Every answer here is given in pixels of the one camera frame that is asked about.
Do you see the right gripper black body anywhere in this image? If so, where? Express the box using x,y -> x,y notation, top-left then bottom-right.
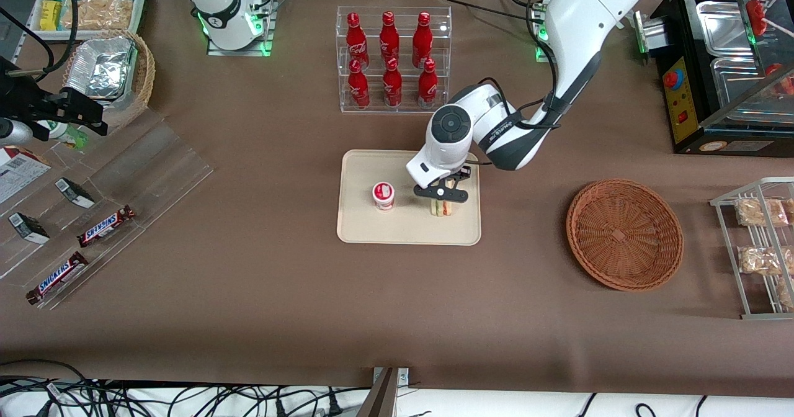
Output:
0,57 -> 70,141

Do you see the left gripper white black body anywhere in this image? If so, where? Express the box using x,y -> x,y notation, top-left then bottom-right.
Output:
406,147 -> 470,204

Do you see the cream rectangular plastic tray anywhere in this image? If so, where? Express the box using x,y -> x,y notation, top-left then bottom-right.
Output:
336,150 -> 482,246

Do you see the light wicker basket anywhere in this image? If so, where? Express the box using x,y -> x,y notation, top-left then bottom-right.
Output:
62,30 -> 156,131

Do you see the round brown wicker basket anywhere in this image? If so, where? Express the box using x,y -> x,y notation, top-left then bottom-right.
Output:
566,179 -> 684,292

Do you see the silver metal warmer tray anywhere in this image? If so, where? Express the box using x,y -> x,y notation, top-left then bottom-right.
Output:
695,0 -> 755,58
710,57 -> 794,123

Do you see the green and white bottle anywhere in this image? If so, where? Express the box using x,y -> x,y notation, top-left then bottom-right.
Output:
36,119 -> 89,151

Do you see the stack of foil containers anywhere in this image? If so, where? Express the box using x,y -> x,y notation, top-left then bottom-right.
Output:
65,36 -> 138,101

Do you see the red-lidded white yogurt cup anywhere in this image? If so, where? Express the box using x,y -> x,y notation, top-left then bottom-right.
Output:
372,182 -> 396,212

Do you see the clear acrylic stepped display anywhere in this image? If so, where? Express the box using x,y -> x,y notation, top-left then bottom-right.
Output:
0,108 -> 215,311

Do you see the white and red paper carton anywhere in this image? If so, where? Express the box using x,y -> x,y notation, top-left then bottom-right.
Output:
0,146 -> 51,205

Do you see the small black snack bar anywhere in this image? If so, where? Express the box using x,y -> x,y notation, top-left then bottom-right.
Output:
8,212 -> 50,244
55,177 -> 96,209

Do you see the clear acrylic bottle rack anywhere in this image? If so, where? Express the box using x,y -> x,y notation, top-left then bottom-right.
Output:
337,6 -> 453,114

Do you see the red Coca-Cola bottle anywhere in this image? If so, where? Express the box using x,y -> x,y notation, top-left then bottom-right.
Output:
379,11 -> 401,64
417,58 -> 439,109
382,57 -> 403,108
412,12 -> 434,68
346,12 -> 370,70
347,58 -> 371,110

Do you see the clear bag of beige crackers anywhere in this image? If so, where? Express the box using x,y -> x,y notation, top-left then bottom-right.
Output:
62,0 -> 135,32

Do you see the yellow snack pack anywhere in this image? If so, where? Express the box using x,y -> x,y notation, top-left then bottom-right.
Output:
40,0 -> 63,32

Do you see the Snickers chocolate bar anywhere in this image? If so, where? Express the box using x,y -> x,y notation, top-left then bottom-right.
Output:
76,205 -> 136,248
25,251 -> 89,306

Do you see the white plastic snack bin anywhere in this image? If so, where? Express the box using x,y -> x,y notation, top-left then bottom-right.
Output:
28,0 -> 148,40

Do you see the black food warmer cabinet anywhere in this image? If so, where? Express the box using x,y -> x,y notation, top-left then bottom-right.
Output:
656,0 -> 794,157

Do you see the red food on stick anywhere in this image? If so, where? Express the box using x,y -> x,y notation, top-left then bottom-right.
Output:
764,63 -> 794,95
744,0 -> 770,37

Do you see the black hanging cable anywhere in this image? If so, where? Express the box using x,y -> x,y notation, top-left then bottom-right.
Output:
0,0 -> 79,84

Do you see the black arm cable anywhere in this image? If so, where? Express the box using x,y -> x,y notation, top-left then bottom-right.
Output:
478,51 -> 599,133

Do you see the black table cable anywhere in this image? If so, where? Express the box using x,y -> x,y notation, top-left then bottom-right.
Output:
434,0 -> 543,28

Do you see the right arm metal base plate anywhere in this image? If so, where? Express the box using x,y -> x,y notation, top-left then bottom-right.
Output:
207,0 -> 280,56

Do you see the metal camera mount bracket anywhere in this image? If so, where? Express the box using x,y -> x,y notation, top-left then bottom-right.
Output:
357,367 -> 410,417

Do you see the black floor cable bundle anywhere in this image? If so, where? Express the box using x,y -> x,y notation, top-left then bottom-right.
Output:
0,360 -> 373,417

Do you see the grey metal wire rack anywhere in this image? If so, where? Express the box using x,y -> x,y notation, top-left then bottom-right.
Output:
710,177 -> 794,320

